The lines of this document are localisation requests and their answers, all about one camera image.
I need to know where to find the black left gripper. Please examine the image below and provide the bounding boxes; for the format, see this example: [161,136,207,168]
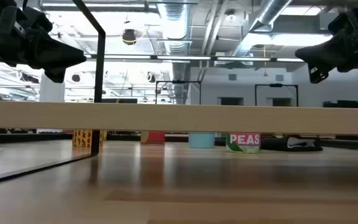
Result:
[0,0,88,84]

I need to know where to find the white pillar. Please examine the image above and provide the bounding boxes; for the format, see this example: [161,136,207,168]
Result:
[39,73,66,103]

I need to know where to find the dark background monitors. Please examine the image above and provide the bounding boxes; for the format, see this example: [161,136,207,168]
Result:
[323,100,358,109]

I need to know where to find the slanted silver spiral duct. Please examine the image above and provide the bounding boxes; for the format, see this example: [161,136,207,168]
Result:
[233,0,293,57]

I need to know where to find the black background rig frame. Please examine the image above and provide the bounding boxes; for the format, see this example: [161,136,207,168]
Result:
[254,83,300,107]

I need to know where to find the light blue can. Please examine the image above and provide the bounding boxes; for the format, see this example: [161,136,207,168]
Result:
[188,133,216,149]

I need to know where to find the wide silver ribbed duct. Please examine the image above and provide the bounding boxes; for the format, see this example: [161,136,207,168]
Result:
[157,0,190,105]

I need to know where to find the yellow hanging pendant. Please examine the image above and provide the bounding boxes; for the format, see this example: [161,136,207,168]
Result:
[262,45,269,78]

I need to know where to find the wooden shelf with black frame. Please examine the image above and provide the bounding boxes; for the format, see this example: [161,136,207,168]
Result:
[0,0,358,187]

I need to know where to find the pink green peas can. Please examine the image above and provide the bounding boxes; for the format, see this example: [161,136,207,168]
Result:
[226,133,262,154]

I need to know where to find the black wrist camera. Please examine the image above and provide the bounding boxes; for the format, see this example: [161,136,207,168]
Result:
[328,11,358,37]
[22,6,54,35]

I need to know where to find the orange bean-pattern box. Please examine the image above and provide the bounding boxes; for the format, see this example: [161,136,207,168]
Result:
[72,129,105,148]

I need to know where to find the black metal table frame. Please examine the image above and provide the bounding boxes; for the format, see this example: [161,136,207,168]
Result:
[0,132,358,151]

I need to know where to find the red labelled can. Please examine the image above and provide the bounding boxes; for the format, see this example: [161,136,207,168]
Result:
[140,130,166,146]

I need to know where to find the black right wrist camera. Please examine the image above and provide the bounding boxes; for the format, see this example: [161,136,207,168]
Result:
[328,11,358,37]

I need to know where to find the black dome ceiling fixture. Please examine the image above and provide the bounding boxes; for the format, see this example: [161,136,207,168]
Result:
[121,29,137,46]

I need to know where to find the black oven mitt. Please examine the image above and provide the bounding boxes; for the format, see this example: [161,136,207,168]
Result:
[260,134,324,152]

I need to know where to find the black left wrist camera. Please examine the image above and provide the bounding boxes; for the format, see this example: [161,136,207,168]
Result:
[22,6,54,35]

